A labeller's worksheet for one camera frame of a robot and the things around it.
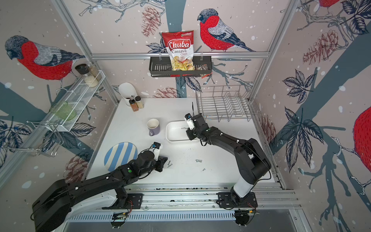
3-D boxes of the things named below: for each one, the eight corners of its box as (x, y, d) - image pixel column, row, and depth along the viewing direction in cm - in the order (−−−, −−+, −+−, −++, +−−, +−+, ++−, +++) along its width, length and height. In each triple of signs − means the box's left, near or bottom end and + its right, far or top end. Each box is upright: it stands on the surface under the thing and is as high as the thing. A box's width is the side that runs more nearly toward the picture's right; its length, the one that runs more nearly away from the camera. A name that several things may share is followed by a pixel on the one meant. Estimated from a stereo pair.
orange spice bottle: (132, 111, 116) (128, 103, 109) (133, 107, 119) (129, 99, 112) (138, 111, 116) (134, 103, 109) (139, 107, 119) (135, 99, 112)
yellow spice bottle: (137, 109, 119) (134, 100, 111) (139, 104, 122) (136, 95, 114) (143, 109, 119) (139, 100, 111) (144, 104, 122) (141, 95, 114)
